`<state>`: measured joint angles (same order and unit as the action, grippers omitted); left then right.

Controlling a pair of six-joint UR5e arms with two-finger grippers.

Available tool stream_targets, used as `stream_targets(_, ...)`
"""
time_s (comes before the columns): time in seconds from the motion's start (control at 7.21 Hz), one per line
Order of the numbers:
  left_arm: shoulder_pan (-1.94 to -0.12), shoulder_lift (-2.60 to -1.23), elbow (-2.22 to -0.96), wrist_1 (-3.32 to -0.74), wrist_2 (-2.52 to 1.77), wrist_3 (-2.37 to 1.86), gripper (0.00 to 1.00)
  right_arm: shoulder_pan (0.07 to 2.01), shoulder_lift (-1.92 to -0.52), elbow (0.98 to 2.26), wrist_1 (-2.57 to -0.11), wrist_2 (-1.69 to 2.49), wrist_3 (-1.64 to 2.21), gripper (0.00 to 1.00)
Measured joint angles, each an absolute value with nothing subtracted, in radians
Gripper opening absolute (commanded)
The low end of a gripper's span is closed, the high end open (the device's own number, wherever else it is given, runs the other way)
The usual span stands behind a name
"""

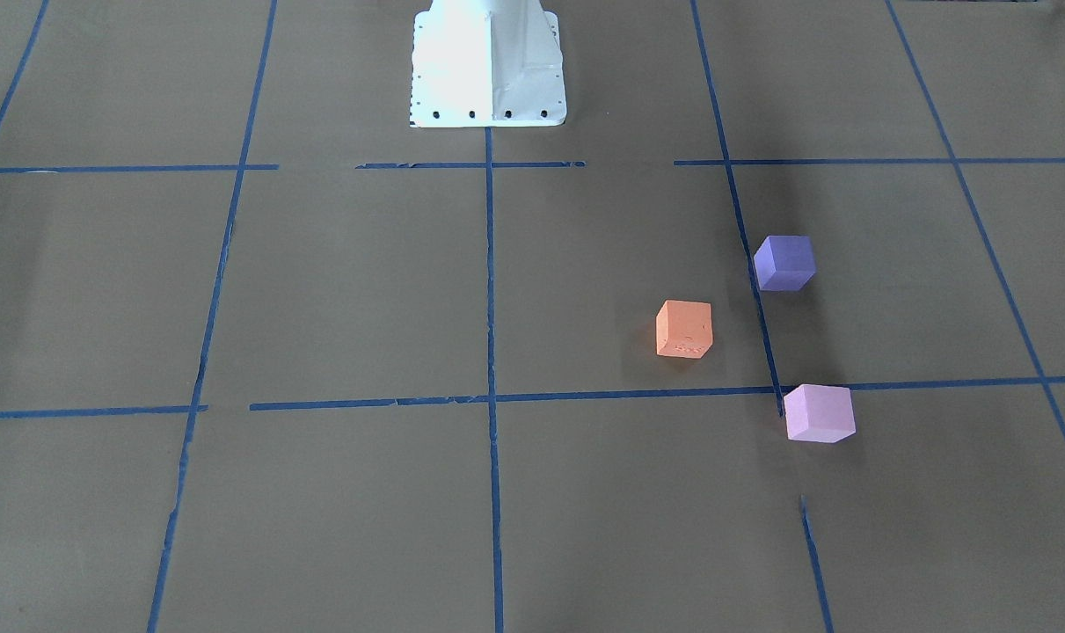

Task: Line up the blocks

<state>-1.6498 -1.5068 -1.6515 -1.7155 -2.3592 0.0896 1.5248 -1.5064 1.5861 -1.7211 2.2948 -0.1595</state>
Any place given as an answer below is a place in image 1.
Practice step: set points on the orange foam cube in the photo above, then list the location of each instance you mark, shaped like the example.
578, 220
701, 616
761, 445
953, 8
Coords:
683, 329

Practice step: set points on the pink foam cube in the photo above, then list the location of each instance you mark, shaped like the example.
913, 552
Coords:
819, 413

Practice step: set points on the purple foam cube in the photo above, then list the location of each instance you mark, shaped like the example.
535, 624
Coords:
784, 263

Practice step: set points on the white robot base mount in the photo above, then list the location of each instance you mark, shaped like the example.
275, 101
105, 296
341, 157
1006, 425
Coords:
487, 64

